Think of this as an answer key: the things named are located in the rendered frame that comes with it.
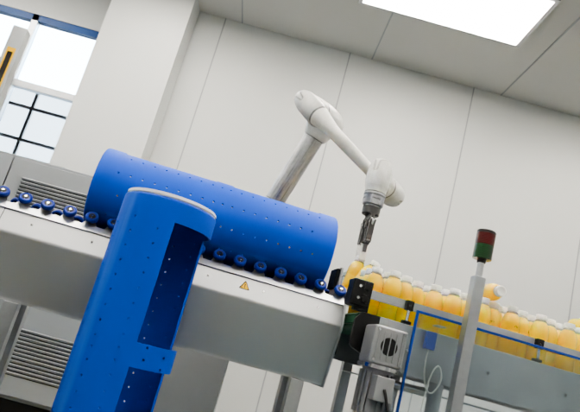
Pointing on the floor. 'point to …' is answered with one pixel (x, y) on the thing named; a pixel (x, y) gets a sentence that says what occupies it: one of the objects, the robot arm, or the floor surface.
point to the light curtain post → (11, 57)
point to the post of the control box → (341, 387)
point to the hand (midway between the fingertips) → (361, 253)
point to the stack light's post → (465, 345)
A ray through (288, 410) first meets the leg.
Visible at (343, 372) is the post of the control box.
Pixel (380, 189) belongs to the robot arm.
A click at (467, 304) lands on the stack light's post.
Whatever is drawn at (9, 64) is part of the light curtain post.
